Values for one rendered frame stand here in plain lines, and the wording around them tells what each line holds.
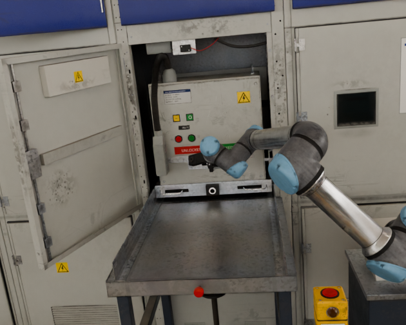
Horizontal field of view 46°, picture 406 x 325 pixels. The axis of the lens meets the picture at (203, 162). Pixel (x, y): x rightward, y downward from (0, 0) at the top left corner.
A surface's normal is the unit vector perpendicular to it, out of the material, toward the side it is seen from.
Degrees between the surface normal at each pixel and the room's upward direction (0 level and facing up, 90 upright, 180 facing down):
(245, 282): 90
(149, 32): 90
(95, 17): 90
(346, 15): 90
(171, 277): 0
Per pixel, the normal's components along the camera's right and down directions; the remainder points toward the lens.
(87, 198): 0.88, 0.05
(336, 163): -0.09, 0.29
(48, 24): 0.42, 0.22
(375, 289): -0.09, -0.96
